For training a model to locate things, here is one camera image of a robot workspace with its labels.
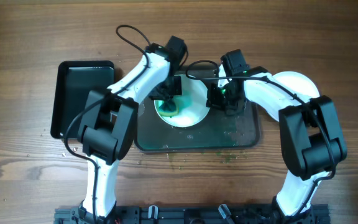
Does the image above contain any green and yellow sponge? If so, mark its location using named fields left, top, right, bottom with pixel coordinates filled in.
left=157, top=99, right=179, bottom=117

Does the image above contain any white plate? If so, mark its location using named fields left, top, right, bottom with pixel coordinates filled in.
left=157, top=74, right=209, bottom=128
left=260, top=71, right=320, bottom=121

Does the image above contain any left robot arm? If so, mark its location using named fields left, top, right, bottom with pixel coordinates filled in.
left=77, top=36, right=187, bottom=223

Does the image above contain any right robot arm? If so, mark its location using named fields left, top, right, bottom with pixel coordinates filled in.
left=206, top=49, right=347, bottom=223

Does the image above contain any dark grey serving tray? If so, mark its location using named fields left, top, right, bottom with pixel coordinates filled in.
left=132, top=65, right=260, bottom=153

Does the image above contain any black rectangular sponge tray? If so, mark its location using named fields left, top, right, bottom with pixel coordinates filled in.
left=50, top=60, right=114, bottom=139

